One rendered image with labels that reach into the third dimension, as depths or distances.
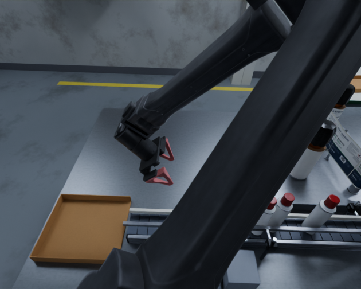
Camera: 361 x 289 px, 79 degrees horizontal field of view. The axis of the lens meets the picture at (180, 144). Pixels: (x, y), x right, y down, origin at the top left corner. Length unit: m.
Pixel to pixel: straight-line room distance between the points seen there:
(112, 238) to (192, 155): 0.56
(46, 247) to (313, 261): 0.99
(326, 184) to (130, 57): 3.33
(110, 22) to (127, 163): 2.88
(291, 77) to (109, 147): 1.16
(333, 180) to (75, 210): 1.16
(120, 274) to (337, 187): 1.13
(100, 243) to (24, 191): 1.58
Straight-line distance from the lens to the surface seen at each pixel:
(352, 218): 1.11
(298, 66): 0.19
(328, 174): 1.27
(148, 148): 0.58
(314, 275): 1.01
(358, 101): 2.22
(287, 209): 0.83
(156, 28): 3.68
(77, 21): 3.96
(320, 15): 0.23
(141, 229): 0.90
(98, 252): 0.95
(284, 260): 0.99
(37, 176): 2.52
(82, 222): 1.02
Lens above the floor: 1.68
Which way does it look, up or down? 43 degrees down
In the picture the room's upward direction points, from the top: 2 degrees clockwise
